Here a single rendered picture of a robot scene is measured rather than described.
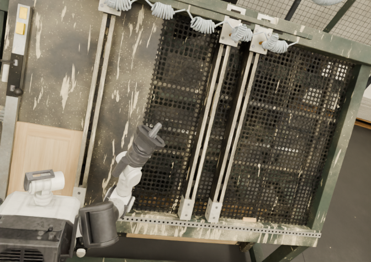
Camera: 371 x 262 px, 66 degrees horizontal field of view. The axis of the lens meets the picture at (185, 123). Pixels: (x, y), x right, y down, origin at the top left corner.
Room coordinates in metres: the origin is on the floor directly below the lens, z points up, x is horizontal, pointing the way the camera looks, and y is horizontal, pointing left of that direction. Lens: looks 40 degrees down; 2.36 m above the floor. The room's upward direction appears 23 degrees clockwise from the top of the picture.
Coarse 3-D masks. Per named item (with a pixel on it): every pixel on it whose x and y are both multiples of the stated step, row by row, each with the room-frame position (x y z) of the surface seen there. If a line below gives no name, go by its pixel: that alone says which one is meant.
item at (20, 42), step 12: (24, 36) 1.06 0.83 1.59; (24, 48) 1.03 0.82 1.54; (24, 60) 1.02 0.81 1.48; (12, 108) 0.88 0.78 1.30; (12, 120) 0.85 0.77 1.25; (12, 132) 0.82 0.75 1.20; (12, 144) 0.80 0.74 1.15; (0, 156) 0.75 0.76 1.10; (0, 168) 0.72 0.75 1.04; (0, 180) 0.69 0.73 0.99; (0, 192) 0.66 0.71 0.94
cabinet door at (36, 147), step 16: (16, 128) 0.85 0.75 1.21; (32, 128) 0.88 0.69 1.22; (48, 128) 0.91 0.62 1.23; (16, 144) 0.82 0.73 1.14; (32, 144) 0.85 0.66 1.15; (48, 144) 0.88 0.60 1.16; (64, 144) 0.91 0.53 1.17; (80, 144) 0.94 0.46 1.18; (16, 160) 0.78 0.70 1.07; (32, 160) 0.81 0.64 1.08; (48, 160) 0.84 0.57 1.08; (64, 160) 0.87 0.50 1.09; (16, 176) 0.74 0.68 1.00; (64, 176) 0.83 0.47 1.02; (64, 192) 0.79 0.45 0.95
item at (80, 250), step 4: (76, 240) 0.70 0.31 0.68; (80, 240) 0.66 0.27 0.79; (76, 244) 0.65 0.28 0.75; (80, 244) 0.65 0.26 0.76; (76, 248) 0.64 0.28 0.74; (80, 248) 0.64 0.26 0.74; (84, 248) 0.65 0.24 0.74; (88, 248) 0.72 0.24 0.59; (80, 252) 0.63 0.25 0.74; (84, 252) 0.64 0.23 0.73; (80, 256) 0.65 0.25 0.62
